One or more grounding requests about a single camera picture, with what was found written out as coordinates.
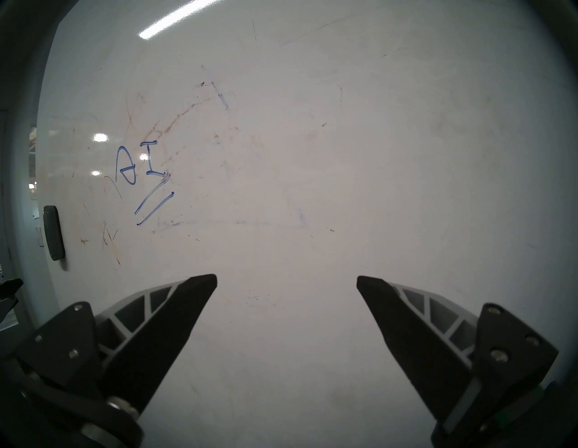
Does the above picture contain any dark grey whiteboard eraser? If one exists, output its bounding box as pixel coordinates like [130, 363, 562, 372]
[42, 205, 66, 262]

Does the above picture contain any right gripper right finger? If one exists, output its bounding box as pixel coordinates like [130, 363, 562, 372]
[356, 275, 559, 448]

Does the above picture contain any large white whiteboard panel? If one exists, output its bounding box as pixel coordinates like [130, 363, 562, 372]
[36, 0, 578, 448]

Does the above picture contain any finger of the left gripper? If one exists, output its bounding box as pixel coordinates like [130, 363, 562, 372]
[0, 278, 24, 319]

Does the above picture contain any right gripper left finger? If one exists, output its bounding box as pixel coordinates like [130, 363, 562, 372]
[14, 274, 218, 448]

